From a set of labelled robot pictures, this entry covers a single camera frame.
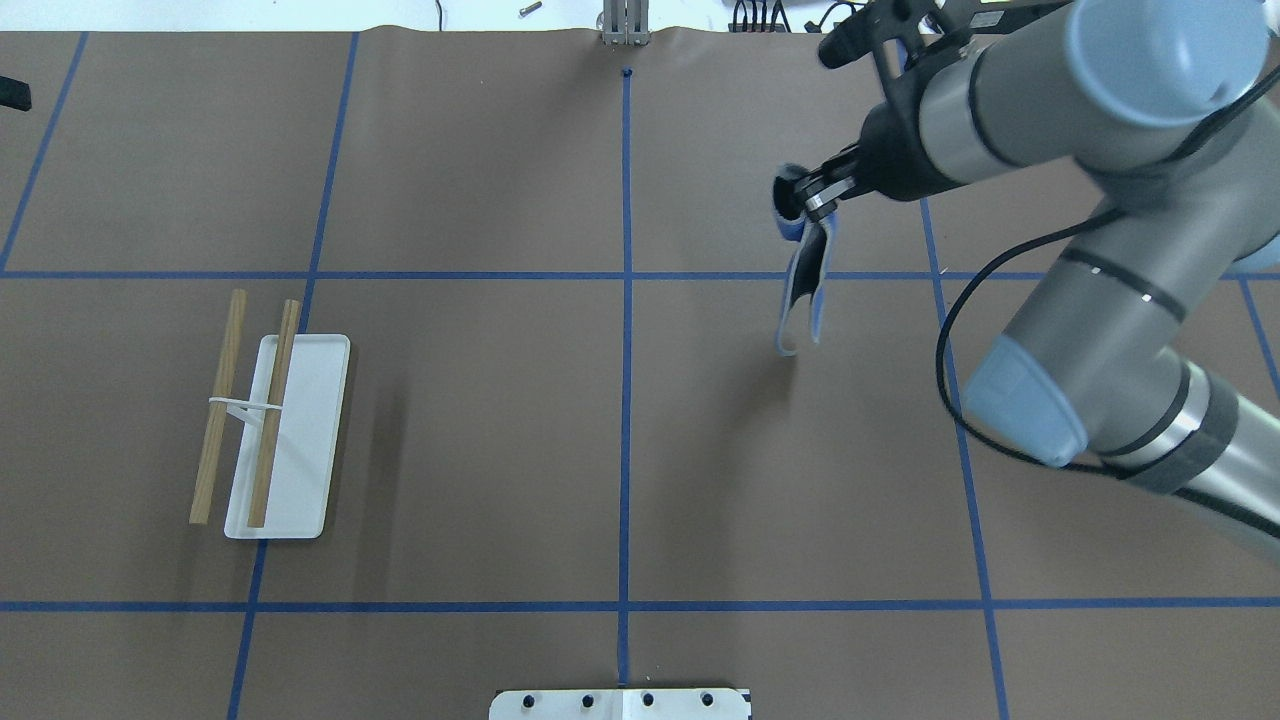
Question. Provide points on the blue grey towel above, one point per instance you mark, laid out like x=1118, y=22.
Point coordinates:
x=808, y=268

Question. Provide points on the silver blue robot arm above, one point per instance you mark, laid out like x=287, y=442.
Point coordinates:
x=1163, y=105

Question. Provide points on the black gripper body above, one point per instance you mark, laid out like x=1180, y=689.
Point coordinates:
x=893, y=158

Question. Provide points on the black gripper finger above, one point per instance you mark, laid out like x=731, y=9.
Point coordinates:
x=819, y=190

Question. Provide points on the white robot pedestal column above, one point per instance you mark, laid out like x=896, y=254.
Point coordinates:
x=623, y=703

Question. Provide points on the aluminium frame post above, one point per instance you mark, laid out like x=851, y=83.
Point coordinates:
x=625, y=23

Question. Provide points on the wooden towel rack white base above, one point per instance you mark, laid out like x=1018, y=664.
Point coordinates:
x=291, y=419

